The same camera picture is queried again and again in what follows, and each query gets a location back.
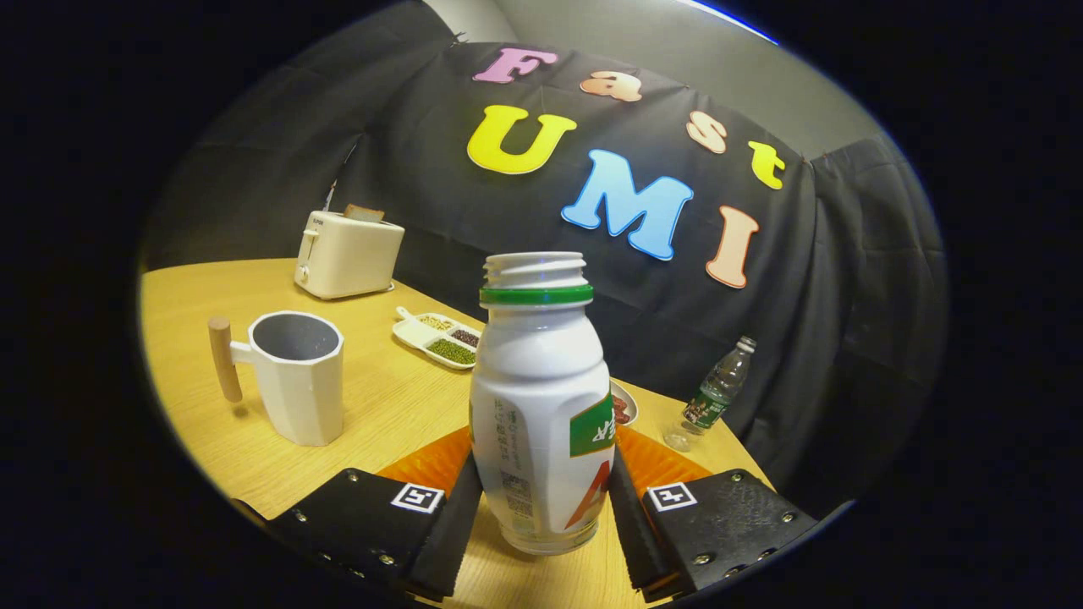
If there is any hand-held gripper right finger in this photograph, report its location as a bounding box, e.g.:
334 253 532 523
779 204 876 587
607 425 820 603

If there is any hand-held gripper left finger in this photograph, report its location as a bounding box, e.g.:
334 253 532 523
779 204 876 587
267 425 485 603

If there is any white juice bottle green ring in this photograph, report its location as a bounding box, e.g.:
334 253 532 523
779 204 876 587
469 251 615 557

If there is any white cup wooden handle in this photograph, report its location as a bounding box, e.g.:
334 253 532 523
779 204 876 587
208 310 345 447

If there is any clear plastic water bottle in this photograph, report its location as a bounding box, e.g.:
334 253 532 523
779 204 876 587
662 336 758 453

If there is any white round plate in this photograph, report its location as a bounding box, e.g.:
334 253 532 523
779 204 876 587
609 379 640 427

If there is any wooden table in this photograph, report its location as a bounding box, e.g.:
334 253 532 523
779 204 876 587
140 258 775 609

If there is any white divided bean dish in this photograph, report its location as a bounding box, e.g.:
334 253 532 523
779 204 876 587
393 306 481 370

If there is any cream toaster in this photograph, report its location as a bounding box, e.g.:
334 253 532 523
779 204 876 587
294 210 405 301

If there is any black backdrop cloth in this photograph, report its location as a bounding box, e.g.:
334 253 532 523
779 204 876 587
140 0 948 517

